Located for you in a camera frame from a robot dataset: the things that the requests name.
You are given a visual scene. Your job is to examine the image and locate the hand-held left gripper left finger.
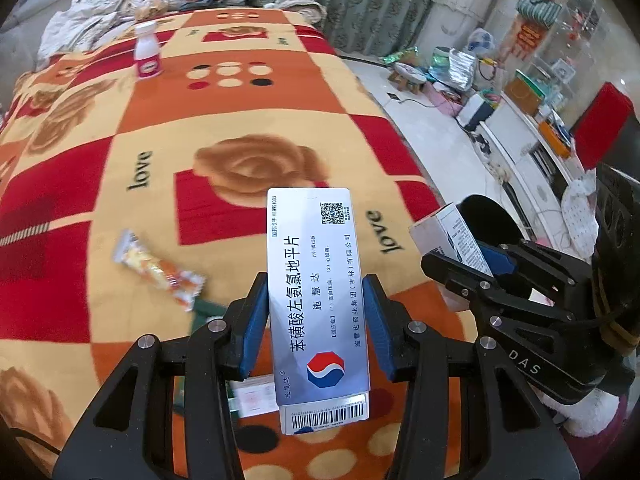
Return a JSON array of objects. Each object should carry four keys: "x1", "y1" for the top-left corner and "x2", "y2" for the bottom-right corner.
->
[{"x1": 52, "y1": 272, "x2": 271, "y2": 480}]

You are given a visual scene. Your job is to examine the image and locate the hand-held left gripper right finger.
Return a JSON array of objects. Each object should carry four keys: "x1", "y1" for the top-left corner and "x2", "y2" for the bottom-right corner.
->
[{"x1": 362, "y1": 274, "x2": 588, "y2": 480}]

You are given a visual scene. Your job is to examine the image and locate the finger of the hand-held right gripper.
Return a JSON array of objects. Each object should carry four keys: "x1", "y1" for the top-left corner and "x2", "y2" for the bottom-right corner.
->
[
  {"x1": 420, "y1": 250, "x2": 599, "y2": 406},
  {"x1": 474, "y1": 238, "x2": 597, "y2": 307}
]

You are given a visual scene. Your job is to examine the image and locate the white blue medicine box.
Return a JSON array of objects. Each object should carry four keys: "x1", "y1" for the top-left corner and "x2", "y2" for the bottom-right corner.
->
[{"x1": 409, "y1": 202, "x2": 494, "y2": 279}]

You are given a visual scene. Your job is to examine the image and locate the silver blue medicine box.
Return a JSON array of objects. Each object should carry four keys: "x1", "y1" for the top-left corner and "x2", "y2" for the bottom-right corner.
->
[{"x1": 266, "y1": 187, "x2": 371, "y2": 435}]

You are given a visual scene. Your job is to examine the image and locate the green medicine box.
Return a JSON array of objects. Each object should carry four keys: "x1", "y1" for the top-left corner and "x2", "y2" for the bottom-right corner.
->
[{"x1": 172, "y1": 299, "x2": 239, "y2": 413}]

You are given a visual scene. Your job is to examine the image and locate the white lace cloth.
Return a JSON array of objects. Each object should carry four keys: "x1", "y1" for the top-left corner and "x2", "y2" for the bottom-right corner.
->
[{"x1": 562, "y1": 174, "x2": 601, "y2": 262}]

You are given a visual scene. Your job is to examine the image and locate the white red medicine box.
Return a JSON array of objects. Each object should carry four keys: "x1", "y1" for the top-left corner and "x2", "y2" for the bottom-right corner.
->
[{"x1": 227, "y1": 377, "x2": 280, "y2": 419}]

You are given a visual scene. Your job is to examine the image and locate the white power strip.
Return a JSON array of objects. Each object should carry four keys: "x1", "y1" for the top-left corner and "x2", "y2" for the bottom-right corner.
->
[{"x1": 472, "y1": 132, "x2": 511, "y2": 181}]

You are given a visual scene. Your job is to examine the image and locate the white television cabinet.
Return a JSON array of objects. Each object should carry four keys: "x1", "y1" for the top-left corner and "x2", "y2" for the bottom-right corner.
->
[{"x1": 479, "y1": 107, "x2": 602, "y2": 242}]

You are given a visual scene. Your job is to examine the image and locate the orange snack wrapper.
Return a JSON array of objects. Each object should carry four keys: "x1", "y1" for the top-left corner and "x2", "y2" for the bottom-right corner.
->
[{"x1": 112, "y1": 228, "x2": 209, "y2": 314}]

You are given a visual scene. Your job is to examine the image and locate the orange box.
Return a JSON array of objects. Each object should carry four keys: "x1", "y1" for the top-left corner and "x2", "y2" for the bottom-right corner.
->
[{"x1": 538, "y1": 119, "x2": 572, "y2": 159}]

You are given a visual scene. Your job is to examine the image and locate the red cloth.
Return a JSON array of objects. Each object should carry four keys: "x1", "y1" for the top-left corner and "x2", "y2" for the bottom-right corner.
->
[{"x1": 572, "y1": 82, "x2": 636, "y2": 171}]

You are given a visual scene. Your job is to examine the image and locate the pink case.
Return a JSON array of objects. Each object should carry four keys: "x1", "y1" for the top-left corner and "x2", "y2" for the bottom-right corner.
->
[{"x1": 432, "y1": 87, "x2": 464, "y2": 119}]

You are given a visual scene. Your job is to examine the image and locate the silver insulated bag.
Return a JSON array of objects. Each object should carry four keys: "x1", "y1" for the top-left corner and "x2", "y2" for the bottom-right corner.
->
[{"x1": 447, "y1": 48, "x2": 476, "y2": 92}]

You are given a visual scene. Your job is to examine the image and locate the small wooden stool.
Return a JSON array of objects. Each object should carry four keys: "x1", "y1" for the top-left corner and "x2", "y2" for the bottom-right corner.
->
[{"x1": 389, "y1": 62, "x2": 427, "y2": 92}]

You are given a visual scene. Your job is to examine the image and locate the white blue plastic bag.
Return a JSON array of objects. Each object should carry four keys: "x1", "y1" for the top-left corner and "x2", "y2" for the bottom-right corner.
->
[{"x1": 467, "y1": 28, "x2": 496, "y2": 56}]

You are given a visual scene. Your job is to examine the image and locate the green snack bag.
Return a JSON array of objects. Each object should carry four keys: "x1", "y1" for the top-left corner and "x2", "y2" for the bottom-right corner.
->
[{"x1": 382, "y1": 47, "x2": 419, "y2": 66}]

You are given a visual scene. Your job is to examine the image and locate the orange red patterned blanket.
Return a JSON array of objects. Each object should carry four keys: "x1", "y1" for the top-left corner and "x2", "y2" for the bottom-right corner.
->
[{"x1": 0, "y1": 7, "x2": 482, "y2": 480}]

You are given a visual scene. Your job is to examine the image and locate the green striped bag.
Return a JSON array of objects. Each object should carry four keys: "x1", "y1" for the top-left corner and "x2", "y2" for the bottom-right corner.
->
[{"x1": 515, "y1": 0, "x2": 564, "y2": 26}]

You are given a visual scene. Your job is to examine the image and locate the green patterned curtains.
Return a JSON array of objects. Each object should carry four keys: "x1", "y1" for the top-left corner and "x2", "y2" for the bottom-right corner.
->
[{"x1": 245, "y1": 0, "x2": 452, "y2": 57}]

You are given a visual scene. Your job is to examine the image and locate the white bottle pink label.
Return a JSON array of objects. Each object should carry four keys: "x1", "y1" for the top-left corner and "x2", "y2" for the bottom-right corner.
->
[{"x1": 133, "y1": 20, "x2": 164, "y2": 80}]

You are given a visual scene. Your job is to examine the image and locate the yellow snack packet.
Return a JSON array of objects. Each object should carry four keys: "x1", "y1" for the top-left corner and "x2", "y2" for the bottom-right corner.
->
[{"x1": 134, "y1": 0, "x2": 169, "y2": 22}]

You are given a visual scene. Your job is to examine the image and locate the white crumpled cloth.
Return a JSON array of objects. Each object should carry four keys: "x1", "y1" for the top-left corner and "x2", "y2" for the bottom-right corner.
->
[{"x1": 37, "y1": 7, "x2": 132, "y2": 62}]

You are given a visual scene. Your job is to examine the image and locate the red wall hanging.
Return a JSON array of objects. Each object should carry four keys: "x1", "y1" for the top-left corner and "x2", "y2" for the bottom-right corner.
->
[{"x1": 512, "y1": 14, "x2": 544, "y2": 54}]

